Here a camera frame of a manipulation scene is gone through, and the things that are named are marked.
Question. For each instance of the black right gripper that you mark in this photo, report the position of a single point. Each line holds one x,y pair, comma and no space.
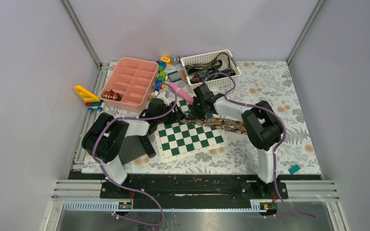
194,114

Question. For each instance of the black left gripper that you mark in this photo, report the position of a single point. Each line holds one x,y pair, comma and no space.
177,116

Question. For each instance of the brown floral patterned tie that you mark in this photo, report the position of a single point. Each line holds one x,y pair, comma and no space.
219,123

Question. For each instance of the pink divided organizer tray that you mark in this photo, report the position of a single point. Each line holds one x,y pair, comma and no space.
134,80

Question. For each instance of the white perforated plastic basket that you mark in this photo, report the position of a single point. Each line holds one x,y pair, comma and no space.
217,59

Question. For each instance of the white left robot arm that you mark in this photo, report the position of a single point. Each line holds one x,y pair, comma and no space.
105,137

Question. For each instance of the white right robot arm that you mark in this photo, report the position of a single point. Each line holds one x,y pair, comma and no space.
263,127

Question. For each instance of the wooden arch block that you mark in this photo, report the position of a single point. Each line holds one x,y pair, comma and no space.
153,96

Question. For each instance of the blue patterned tie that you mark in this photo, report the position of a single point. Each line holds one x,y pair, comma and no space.
211,74

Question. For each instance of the colourful lego block vehicle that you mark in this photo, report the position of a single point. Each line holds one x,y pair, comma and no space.
162,64

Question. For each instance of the wooden rectangular block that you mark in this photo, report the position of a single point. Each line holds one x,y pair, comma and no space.
183,75

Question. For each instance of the blue grey lego brick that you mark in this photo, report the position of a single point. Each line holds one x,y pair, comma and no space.
174,76

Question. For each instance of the green white chessboard mat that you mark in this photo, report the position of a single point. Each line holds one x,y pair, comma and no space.
179,140

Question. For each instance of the grey lego baseplate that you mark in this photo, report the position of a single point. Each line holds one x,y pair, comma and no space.
131,149

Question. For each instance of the rolled red patterned tie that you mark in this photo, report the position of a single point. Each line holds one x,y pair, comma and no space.
112,95

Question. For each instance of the purple glitter microphone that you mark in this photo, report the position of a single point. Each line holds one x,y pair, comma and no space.
175,59

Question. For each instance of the yellow toy crane car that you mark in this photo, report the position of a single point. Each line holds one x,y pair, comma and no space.
92,102

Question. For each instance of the small teal block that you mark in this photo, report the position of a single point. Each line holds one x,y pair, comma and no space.
294,169

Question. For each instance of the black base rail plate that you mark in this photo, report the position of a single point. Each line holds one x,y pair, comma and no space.
190,191

